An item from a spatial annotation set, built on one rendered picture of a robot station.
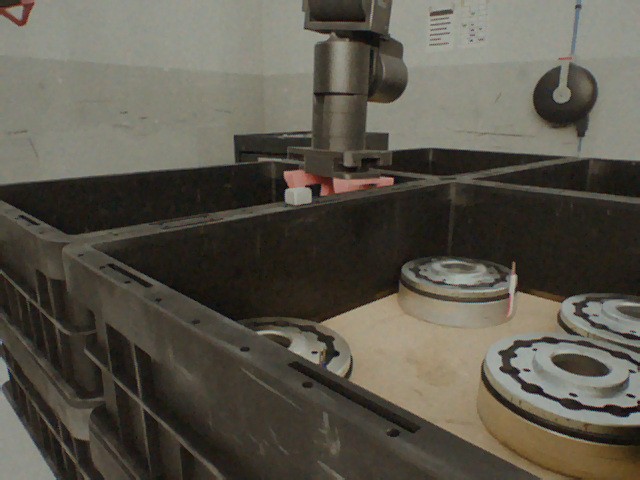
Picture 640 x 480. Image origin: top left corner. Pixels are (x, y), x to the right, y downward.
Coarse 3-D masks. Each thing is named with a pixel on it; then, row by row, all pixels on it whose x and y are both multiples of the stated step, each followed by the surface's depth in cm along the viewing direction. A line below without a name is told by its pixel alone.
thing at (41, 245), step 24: (192, 168) 65; (216, 168) 67; (360, 192) 45; (0, 216) 36; (24, 216) 35; (216, 216) 35; (0, 240) 38; (24, 240) 32; (48, 240) 29; (72, 240) 29; (48, 264) 29
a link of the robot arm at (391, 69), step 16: (304, 0) 50; (368, 0) 46; (384, 0) 47; (304, 16) 51; (368, 16) 47; (384, 16) 48; (320, 32) 52; (336, 32) 51; (352, 32) 49; (368, 32) 48; (384, 32) 49; (384, 48) 54; (400, 48) 56; (384, 64) 53; (400, 64) 56; (384, 80) 53; (400, 80) 56; (368, 96) 54; (384, 96) 56; (400, 96) 58
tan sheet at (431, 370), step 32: (352, 320) 42; (384, 320) 42; (416, 320) 42; (512, 320) 42; (544, 320) 42; (352, 352) 37; (384, 352) 37; (416, 352) 37; (448, 352) 37; (480, 352) 37; (384, 384) 32; (416, 384) 32; (448, 384) 32; (448, 416) 29
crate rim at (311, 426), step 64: (384, 192) 45; (512, 192) 48; (64, 256) 26; (128, 320) 21; (192, 320) 18; (192, 384) 18; (256, 384) 15; (320, 384) 14; (320, 448) 13; (384, 448) 11; (448, 448) 11
